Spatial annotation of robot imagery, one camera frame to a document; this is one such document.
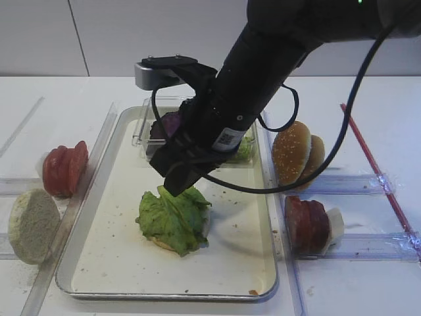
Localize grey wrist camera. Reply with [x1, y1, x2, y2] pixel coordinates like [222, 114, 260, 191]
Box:
[134, 55, 218, 90]

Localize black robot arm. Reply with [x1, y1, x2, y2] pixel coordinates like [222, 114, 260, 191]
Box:
[137, 1, 420, 196]

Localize sesame bun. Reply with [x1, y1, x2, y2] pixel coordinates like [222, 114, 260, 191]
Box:
[272, 121, 311, 186]
[297, 135, 325, 182]

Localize clear rail near bread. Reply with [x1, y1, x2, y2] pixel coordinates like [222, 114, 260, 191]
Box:
[0, 233, 18, 260]

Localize front red tomato slice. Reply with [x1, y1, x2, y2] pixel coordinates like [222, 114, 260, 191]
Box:
[43, 145, 74, 198]

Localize red plastic strip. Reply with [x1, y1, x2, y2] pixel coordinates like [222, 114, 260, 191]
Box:
[349, 117, 420, 258]

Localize clear plastic salad container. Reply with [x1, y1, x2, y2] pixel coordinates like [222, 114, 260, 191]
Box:
[132, 96, 258, 168]

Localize clear rail near meat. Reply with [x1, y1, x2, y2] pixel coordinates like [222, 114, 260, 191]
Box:
[295, 232, 420, 262]

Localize clear rail near buns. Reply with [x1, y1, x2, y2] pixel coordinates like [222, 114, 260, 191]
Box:
[308, 174, 395, 196]

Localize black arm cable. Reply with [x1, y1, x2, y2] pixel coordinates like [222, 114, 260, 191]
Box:
[150, 24, 399, 195]

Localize round bun base on tray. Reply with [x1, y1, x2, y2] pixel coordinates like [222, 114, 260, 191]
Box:
[149, 210, 211, 253]

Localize upright bread bun slice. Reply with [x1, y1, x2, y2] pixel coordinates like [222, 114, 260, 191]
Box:
[8, 188, 61, 265]

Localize purple cabbage leaf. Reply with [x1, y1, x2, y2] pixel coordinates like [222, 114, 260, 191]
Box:
[146, 111, 181, 157]

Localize clear rail near tomatoes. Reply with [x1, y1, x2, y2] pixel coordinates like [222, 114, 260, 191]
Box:
[1, 178, 43, 198]

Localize white pusher block tomatoes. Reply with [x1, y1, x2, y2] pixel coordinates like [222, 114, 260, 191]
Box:
[35, 152, 48, 180]

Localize sesame bun top front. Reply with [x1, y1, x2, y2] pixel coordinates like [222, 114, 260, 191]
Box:
[272, 121, 311, 186]

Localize green lettuce in container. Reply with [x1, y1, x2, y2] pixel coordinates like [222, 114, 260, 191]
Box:
[228, 132, 255, 164]

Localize green lettuce leaf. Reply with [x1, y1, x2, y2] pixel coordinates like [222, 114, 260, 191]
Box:
[136, 186, 212, 257]

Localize clear long right guide strip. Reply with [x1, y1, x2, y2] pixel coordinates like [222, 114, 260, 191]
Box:
[257, 123, 308, 315]

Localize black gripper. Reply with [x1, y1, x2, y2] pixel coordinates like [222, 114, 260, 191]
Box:
[150, 66, 259, 196]

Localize white pusher block meat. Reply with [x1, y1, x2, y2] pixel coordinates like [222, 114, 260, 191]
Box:
[322, 207, 345, 254]

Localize back red tomato slice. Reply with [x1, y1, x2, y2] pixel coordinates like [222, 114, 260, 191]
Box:
[68, 140, 88, 195]

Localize front red meat patty slice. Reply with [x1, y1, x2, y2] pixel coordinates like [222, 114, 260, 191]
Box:
[285, 196, 310, 253]

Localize red meat patty slice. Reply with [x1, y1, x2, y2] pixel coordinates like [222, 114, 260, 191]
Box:
[303, 200, 330, 254]
[285, 196, 310, 253]

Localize red tomato slice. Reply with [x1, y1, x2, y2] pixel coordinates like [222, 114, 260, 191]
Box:
[43, 145, 74, 198]
[68, 140, 88, 195]

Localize metal baking tray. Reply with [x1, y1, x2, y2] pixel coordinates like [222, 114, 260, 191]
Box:
[55, 107, 278, 302]

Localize clear outer left strip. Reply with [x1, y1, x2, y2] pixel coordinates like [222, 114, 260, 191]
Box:
[0, 96, 45, 157]

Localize rear red meat patty slice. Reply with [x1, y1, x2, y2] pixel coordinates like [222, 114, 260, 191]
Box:
[303, 200, 330, 254]

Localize sesame bun top rear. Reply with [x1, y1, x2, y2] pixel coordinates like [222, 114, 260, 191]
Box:
[297, 135, 325, 182]

